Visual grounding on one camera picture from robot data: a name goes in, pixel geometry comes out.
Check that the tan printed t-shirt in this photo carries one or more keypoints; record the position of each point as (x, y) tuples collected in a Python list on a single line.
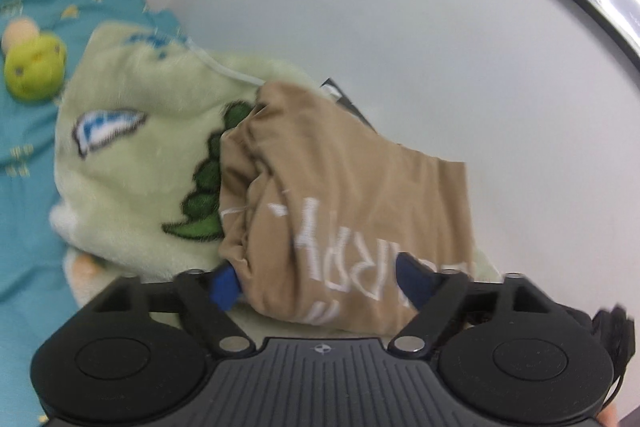
[(350, 187)]

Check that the flat black object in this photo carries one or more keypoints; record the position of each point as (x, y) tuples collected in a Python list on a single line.
[(350, 104)]

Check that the green fleece cartoon blanket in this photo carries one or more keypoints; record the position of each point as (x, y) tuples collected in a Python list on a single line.
[(140, 167)]

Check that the green and beige plush toy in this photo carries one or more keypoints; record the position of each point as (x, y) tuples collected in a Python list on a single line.
[(35, 64)]

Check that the blue patterned bedsheet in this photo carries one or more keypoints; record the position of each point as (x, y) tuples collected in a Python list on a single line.
[(25, 132)]

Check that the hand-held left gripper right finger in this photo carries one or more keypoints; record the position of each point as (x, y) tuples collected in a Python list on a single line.
[(411, 281)]

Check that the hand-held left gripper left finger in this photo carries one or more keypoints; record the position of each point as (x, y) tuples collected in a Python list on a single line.
[(225, 289)]

